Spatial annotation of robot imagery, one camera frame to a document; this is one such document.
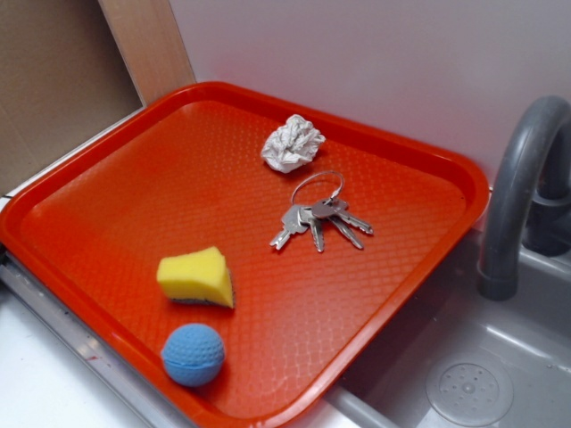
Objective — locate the yellow sponge with scrub pad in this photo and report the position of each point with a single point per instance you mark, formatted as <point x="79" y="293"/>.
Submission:
<point x="199" y="277"/>

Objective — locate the silver key leftmost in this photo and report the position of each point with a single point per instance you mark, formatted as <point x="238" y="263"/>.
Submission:
<point x="291" y="225"/>

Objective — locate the silver key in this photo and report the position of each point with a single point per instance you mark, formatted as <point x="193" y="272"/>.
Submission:
<point x="291" y="225"/>
<point x="352" y="220"/>
<point x="314" y="224"/>
<point x="328" y="211"/>

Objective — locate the silver key rightmost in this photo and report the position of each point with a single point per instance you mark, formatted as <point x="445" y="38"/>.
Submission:
<point x="352" y="220"/>

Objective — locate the orange plastic tray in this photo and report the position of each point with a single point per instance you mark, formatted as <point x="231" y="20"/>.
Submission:
<point x="187" y="174"/>

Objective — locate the crumpled white paper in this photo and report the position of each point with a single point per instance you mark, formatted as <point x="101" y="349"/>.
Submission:
<point x="292" y="145"/>

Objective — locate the blue dimpled ball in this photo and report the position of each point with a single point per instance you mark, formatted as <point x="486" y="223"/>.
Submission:
<point x="193" y="355"/>

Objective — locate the wooden board strip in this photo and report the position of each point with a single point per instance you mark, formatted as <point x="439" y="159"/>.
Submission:
<point x="150" y="44"/>

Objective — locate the grey plastic sink basin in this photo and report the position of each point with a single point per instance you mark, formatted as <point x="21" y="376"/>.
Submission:
<point x="527" y="336"/>

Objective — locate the grey toy faucet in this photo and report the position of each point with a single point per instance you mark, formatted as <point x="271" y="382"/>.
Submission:
<point x="530" y="202"/>

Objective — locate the round sink drain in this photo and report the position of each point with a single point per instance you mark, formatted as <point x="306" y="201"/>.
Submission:
<point x="469" y="393"/>

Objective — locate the brown cardboard panel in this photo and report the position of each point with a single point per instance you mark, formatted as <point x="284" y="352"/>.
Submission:
<point x="63" y="81"/>

